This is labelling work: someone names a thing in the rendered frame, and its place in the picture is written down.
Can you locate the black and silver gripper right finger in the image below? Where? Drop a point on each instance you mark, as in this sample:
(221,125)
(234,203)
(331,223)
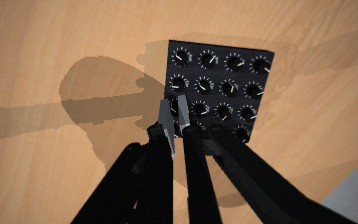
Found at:
(273,198)

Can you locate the black knob box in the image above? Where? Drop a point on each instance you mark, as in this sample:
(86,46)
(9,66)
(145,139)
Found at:
(214,92)

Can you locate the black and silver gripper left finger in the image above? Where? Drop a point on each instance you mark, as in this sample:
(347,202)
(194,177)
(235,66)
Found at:
(150,185)

